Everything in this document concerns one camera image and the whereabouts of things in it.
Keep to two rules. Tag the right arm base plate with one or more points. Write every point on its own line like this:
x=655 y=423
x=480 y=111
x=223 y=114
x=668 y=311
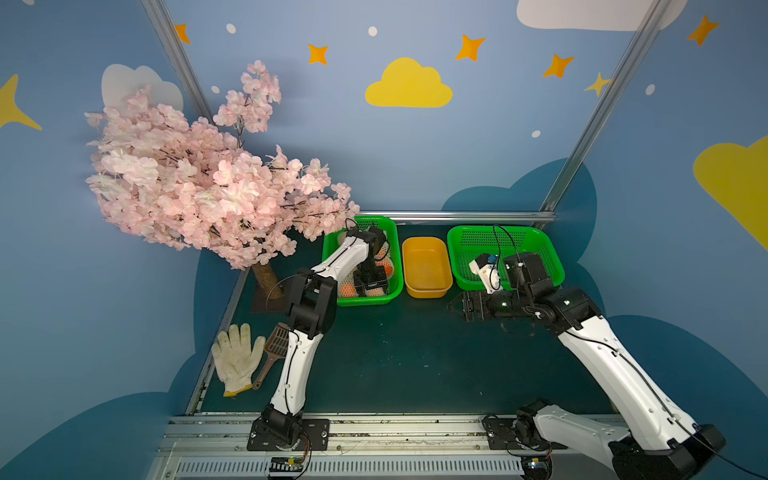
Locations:
x=498 y=433

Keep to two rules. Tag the small circuit board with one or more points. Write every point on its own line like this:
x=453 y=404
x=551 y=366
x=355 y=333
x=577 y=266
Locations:
x=536 y=468
x=289 y=468

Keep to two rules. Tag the brown slotted scoop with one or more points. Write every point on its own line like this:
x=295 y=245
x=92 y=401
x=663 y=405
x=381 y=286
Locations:
x=275 y=348

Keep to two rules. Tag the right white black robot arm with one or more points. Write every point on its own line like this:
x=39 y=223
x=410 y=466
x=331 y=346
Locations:
x=659 y=440

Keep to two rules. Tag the left green plastic basket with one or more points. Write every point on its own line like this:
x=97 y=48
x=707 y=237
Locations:
x=390 y=250

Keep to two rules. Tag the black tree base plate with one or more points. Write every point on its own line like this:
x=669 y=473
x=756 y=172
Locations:
x=266 y=300

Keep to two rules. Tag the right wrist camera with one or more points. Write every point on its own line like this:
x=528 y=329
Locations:
x=485 y=266

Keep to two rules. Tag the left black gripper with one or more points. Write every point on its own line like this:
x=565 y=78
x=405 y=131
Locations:
x=369 y=280

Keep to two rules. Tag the netted orange with opening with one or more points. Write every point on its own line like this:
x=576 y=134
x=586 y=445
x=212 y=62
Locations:
x=388 y=266

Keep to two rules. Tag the right green plastic basket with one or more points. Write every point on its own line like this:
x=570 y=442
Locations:
x=466 y=243

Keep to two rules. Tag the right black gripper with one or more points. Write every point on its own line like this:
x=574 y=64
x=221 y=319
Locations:
x=470 y=306

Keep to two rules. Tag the right small circuit board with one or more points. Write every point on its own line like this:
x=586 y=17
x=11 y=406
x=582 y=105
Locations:
x=536 y=468

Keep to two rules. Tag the white work glove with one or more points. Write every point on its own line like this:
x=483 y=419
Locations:
x=236 y=356

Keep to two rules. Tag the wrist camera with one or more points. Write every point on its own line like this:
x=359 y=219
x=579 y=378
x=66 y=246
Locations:
x=375 y=237
x=485 y=266

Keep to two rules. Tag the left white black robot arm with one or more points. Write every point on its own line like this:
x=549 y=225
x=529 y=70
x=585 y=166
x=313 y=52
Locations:
x=311 y=311

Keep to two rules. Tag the left small circuit board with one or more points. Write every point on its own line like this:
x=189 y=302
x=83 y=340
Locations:
x=289 y=468

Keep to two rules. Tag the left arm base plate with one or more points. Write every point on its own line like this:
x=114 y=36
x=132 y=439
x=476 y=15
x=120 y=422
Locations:
x=312 y=434

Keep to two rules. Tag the aluminium mounting rail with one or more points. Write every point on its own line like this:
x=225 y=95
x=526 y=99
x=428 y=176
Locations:
x=360 y=446

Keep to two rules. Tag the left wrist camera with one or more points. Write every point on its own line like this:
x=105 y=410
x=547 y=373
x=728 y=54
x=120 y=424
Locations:
x=375 y=237

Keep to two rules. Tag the green plastic basket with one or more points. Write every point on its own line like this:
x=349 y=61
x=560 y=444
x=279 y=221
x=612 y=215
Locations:
x=466 y=243
x=390 y=250

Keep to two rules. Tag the yellow plastic tub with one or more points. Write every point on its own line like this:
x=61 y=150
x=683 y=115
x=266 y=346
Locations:
x=426 y=267

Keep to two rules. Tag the pink artificial blossom tree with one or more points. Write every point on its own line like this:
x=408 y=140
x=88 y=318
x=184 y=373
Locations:
x=193 y=184

